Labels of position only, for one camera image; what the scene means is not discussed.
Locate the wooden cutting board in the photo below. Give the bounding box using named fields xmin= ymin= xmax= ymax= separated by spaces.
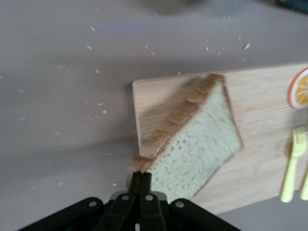
xmin=132 ymin=62 xmax=308 ymax=215

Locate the toy orange slice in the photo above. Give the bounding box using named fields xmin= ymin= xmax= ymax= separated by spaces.
xmin=287 ymin=67 xmax=308 ymax=110

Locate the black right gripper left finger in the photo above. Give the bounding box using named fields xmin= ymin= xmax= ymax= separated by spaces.
xmin=18 ymin=171 xmax=141 ymax=231

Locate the yellow plastic fork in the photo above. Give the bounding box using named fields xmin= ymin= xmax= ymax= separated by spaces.
xmin=281 ymin=127 xmax=308 ymax=203

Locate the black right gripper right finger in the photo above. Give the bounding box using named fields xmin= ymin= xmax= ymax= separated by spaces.
xmin=141 ymin=172 xmax=236 ymax=231

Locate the yellow plastic knife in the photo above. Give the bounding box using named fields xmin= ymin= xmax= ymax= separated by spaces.
xmin=300 ymin=173 xmax=308 ymax=200

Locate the slice of brown bread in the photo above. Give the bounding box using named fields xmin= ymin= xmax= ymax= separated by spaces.
xmin=126 ymin=73 xmax=245 ymax=205

